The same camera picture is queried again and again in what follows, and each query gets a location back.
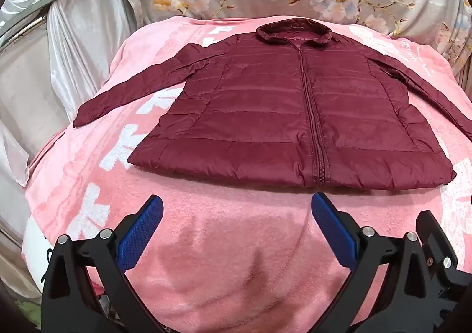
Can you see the pink printed blanket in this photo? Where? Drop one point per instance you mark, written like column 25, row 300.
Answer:
column 221, row 244

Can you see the white satin curtain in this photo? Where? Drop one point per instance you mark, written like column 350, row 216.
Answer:
column 81, row 45

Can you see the maroon puffer jacket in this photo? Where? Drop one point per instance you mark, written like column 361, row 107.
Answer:
column 250, row 115

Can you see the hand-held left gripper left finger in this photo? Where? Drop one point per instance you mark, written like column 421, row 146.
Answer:
column 142, row 229

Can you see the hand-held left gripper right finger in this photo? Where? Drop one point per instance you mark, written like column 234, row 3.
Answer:
column 332, row 226

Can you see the white padded object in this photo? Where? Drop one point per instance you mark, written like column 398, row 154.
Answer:
column 35, row 255

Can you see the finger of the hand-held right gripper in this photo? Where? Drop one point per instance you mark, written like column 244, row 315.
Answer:
column 437, row 244

